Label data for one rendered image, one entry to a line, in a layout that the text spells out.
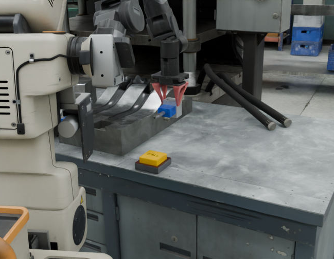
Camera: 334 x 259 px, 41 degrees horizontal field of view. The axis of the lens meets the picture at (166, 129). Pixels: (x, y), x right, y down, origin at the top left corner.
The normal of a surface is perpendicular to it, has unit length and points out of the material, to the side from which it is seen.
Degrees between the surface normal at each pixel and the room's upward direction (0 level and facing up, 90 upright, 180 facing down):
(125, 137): 90
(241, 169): 0
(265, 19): 90
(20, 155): 82
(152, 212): 90
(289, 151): 0
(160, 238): 90
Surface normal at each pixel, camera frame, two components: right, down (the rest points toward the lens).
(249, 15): -0.48, 0.32
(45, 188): -0.13, 0.22
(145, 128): 0.88, 0.15
